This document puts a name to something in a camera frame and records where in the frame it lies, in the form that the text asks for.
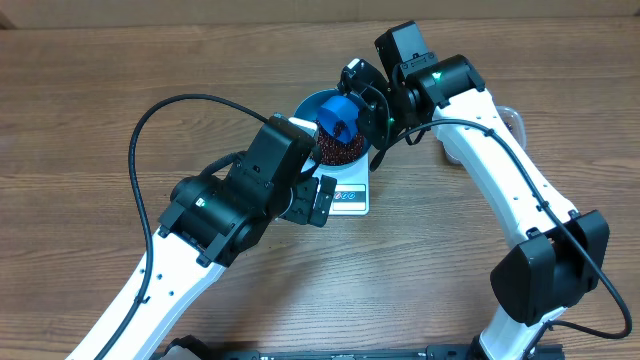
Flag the blue plastic measuring scoop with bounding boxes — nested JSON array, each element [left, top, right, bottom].
[[317, 95, 359, 144]]

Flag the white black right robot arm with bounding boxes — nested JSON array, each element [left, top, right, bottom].
[[339, 21, 610, 359]]

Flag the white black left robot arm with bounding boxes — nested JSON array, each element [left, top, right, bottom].
[[69, 117, 336, 359]]

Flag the white digital kitchen scale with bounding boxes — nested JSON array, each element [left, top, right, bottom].
[[315, 154, 370, 216]]

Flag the teal plastic bowl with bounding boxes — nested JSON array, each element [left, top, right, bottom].
[[294, 89, 370, 157]]

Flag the red beans in bowl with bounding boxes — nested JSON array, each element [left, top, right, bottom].
[[317, 125, 365, 166]]

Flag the clear plastic bean container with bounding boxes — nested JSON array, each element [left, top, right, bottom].
[[442, 105, 528, 166]]

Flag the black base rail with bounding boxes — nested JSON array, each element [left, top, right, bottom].
[[214, 343, 566, 360]]

